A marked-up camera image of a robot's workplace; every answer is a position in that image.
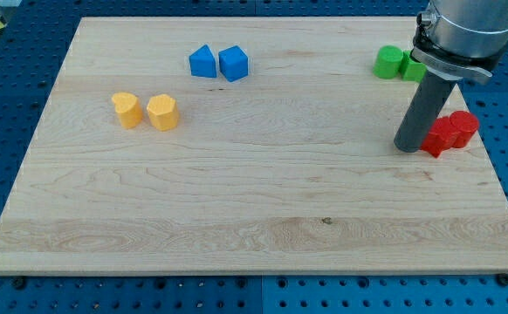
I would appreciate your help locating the yellow hexagonal block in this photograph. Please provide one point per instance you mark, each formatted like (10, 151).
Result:
(163, 112)

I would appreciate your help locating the grey cylindrical pointer rod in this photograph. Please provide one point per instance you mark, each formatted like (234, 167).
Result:
(428, 101)

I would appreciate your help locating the blue cube block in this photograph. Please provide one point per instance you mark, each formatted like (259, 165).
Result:
(234, 63)

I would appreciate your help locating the light wooden board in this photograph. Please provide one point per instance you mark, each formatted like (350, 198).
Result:
(289, 170)

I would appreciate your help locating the blue triangular prism block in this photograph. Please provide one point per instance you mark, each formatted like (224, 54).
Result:
(202, 63)

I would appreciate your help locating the green cube block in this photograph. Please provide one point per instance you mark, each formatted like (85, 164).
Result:
(410, 69)

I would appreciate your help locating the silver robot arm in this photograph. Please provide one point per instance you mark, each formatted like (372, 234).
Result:
(461, 39)

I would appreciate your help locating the red cylinder block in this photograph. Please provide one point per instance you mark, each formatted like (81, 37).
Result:
(466, 124)

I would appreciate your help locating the green cylinder block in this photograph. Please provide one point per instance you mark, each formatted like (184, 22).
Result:
(388, 61)

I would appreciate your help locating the yellow heart block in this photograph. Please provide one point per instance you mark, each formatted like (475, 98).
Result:
(128, 109)

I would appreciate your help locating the red cube block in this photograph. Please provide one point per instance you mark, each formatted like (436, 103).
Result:
(442, 135)

